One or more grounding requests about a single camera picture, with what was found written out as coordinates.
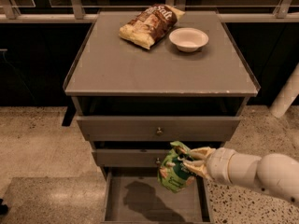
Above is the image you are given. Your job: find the grey bottom drawer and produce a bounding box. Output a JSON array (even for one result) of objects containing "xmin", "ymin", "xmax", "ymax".
[{"xmin": 101, "ymin": 169, "xmax": 214, "ymax": 224}]

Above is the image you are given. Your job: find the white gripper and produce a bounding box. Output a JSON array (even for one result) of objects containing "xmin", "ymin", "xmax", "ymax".
[{"xmin": 180, "ymin": 147, "xmax": 235, "ymax": 185}]

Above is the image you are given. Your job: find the grey drawer cabinet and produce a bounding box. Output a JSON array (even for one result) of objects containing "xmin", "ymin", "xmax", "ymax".
[{"xmin": 63, "ymin": 9, "xmax": 261, "ymax": 179}]

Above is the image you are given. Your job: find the white paper bowl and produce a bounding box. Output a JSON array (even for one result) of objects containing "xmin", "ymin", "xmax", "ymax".
[{"xmin": 169, "ymin": 28, "xmax": 209, "ymax": 52}]

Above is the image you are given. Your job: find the white pillar post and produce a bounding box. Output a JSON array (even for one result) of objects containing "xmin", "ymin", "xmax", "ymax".
[{"xmin": 269, "ymin": 64, "xmax": 299, "ymax": 119}]

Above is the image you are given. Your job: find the grey top drawer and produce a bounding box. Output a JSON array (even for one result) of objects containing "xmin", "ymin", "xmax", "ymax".
[{"xmin": 77, "ymin": 116, "xmax": 240, "ymax": 142}]

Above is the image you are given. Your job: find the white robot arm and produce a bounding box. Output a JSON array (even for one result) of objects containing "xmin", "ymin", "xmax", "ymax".
[{"xmin": 182, "ymin": 147, "xmax": 299, "ymax": 206}]

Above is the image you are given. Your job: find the grey drawer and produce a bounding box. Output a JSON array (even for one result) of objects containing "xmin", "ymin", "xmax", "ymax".
[
  {"xmin": 77, "ymin": 116, "xmax": 240, "ymax": 142},
  {"xmin": 101, "ymin": 169, "xmax": 214, "ymax": 224},
  {"xmin": 93, "ymin": 148, "xmax": 168, "ymax": 167}
]

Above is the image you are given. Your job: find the black object at left edge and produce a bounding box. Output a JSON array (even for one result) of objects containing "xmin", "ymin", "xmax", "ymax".
[{"xmin": 0, "ymin": 199, "xmax": 8, "ymax": 215}]

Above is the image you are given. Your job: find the metal window railing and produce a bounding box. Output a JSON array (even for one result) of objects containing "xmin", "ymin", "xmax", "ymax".
[{"xmin": 0, "ymin": 0, "xmax": 299, "ymax": 23}]

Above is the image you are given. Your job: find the green rice chip bag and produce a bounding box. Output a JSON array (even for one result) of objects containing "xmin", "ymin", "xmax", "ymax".
[{"xmin": 158, "ymin": 141, "xmax": 196, "ymax": 193}]

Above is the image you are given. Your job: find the brown salt chip bag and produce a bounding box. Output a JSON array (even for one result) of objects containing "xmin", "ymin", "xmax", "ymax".
[{"xmin": 119, "ymin": 4, "xmax": 185, "ymax": 49}]

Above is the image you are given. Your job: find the grey middle drawer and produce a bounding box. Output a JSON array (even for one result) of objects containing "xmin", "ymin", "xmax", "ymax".
[{"xmin": 93, "ymin": 148, "xmax": 168, "ymax": 167}]

